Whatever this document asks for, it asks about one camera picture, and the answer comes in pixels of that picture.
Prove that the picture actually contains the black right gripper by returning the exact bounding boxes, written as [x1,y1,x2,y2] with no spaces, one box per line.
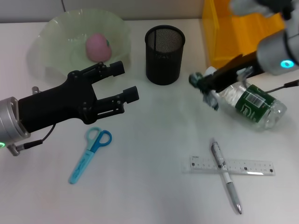
[198,52,265,93]

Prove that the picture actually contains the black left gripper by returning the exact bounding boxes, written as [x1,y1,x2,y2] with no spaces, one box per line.
[18,61,125,134]

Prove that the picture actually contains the green plastic wrapper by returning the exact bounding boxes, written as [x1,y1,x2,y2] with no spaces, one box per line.
[188,72,221,112]

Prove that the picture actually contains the pink peach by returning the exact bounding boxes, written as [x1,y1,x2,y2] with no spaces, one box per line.
[85,33,113,63]

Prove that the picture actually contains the clear plastic bottle green label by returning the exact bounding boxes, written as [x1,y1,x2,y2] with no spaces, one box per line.
[204,66,288,132]

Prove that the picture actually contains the black mesh pen holder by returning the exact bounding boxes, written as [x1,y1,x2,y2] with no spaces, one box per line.
[144,25,186,85]

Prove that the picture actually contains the pale green glass fruit plate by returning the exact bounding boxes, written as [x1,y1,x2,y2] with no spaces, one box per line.
[26,8,132,80]

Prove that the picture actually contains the blue scissors with sheath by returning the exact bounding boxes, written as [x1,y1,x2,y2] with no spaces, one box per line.
[69,126,113,185]

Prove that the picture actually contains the clear plastic ruler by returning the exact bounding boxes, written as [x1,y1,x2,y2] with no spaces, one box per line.
[182,155,276,176]

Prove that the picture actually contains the white grey ballpoint pen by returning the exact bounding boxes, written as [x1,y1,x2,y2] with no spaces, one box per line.
[210,137,243,215]

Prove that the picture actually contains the yellow plastic bin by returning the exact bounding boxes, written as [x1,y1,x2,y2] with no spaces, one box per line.
[202,0,287,70]

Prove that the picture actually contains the grey right arm cable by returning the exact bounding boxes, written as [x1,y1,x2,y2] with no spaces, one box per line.
[266,79,299,93]

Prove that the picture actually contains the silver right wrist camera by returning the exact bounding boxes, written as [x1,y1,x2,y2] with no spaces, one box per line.
[229,0,293,21]

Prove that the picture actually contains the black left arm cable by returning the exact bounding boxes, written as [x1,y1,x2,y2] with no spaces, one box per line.
[7,123,57,157]

